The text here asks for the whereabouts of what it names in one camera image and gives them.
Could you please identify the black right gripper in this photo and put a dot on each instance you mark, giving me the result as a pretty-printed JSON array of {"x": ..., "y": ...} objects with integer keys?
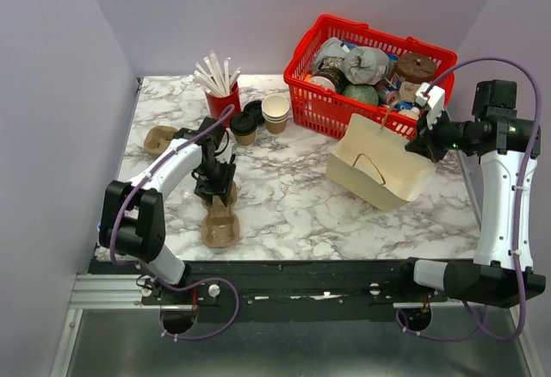
[{"x": 426, "y": 143}]

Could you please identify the green round melon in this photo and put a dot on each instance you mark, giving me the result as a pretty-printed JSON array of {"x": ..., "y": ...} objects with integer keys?
[{"x": 363, "y": 93}]

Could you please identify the red straw holder cup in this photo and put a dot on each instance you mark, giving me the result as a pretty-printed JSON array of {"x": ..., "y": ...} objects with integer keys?
[{"x": 217, "y": 105}]

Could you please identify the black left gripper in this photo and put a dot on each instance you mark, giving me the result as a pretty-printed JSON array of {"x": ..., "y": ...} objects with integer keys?
[{"x": 221, "y": 188}]

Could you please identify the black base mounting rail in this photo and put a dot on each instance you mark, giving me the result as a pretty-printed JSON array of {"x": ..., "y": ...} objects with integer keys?
[{"x": 291, "y": 292}]

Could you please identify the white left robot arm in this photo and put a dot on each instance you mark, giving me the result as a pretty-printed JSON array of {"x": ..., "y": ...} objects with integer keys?
[{"x": 133, "y": 222}]

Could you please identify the dark printed jar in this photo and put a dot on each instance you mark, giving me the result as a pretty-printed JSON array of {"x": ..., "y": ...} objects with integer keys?
[{"x": 330, "y": 78}]

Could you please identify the grey crumpled bag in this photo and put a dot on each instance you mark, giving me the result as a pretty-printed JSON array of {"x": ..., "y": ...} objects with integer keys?
[{"x": 365, "y": 65}]

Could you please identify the white wrapped straws bundle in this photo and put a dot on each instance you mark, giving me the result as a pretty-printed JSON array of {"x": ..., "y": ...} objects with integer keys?
[{"x": 216, "y": 78}]

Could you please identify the stack of paper cups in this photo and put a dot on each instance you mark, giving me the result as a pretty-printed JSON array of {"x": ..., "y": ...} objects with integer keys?
[{"x": 275, "y": 110}]

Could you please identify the aluminium frame rail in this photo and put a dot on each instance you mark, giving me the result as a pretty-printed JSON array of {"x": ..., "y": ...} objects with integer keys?
[{"x": 105, "y": 292}]

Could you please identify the brown lidded round container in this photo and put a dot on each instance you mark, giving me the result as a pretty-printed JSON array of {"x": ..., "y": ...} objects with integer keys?
[{"x": 410, "y": 71}]

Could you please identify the beige paper bag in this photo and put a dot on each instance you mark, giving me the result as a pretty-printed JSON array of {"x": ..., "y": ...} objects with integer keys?
[{"x": 372, "y": 163}]

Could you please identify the brown paper coffee cup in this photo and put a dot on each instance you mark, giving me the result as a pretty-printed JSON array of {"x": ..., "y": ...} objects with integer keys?
[{"x": 245, "y": 139}]

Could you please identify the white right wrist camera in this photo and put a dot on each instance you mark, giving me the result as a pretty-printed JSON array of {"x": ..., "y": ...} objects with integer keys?
[{"x": 430, "y": 100}]

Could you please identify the cardboard cup carrier tray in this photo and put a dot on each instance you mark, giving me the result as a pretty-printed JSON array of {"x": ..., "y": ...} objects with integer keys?
[{"x": 158, "y": 139}]

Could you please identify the black lid near basket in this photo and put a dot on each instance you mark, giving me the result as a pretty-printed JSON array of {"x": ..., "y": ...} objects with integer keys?
[{"x": 255, "y": 109}]

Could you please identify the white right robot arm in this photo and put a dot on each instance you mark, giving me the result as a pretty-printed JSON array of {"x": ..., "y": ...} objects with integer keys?
[{"x": 501, "y": 271}]

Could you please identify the black plastic cup lid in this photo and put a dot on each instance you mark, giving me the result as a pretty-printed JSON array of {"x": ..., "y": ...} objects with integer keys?
[{"x": 243, "y": 124}]

